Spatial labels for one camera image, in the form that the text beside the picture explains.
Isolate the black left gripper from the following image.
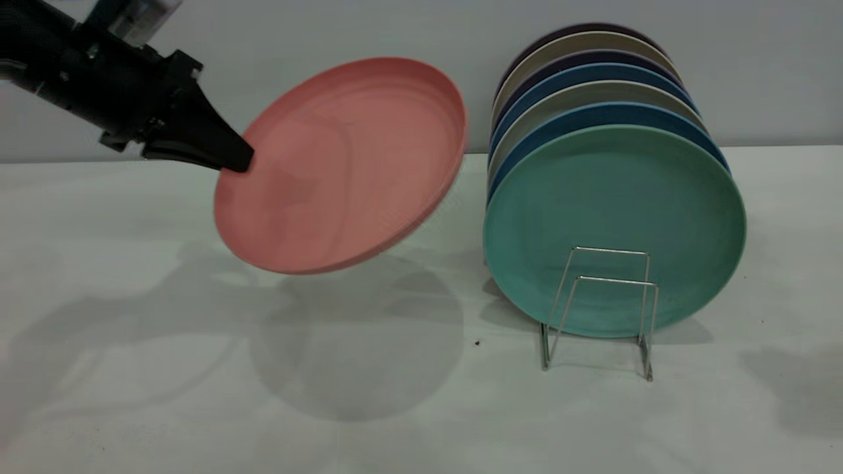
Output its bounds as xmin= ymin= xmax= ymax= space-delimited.
xmin=40 ymin=26 xmax=255 ymax=174

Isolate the pink plastic plate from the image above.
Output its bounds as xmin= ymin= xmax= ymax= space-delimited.
xmin=213 ymin=57 xmax=468 ymax=275

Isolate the beige plastic plate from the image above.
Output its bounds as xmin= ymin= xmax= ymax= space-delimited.
xmin=488 ymin=80 xmax=709 ymax=182
xmin=493 ymin=32 xmax=679 ymax=126

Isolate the blue plastic plate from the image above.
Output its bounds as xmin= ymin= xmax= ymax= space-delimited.
xmin=489 ymin=63 xmax=699 ymax=162
xmin=487 ymin=102 xmax=730 ymax=205

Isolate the dark purple plastic plate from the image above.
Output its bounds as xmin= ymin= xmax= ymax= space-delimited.
xmin=495 ymin=24 xmax=669 ymax=99
xmin=493 ymin=51 xmax=686 ymax=129

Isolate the green plastic plate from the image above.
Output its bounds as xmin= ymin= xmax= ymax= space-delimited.
xmin=483 ymin=125 xmax=747 ymax=339

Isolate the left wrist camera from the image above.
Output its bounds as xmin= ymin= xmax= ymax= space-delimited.
xmin=86 ymin=0 xmax=183 ymax=47

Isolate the silver wire plate rack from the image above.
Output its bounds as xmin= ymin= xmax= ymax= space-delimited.
xmin=540 ymin=247 xmax=659 ymax=382

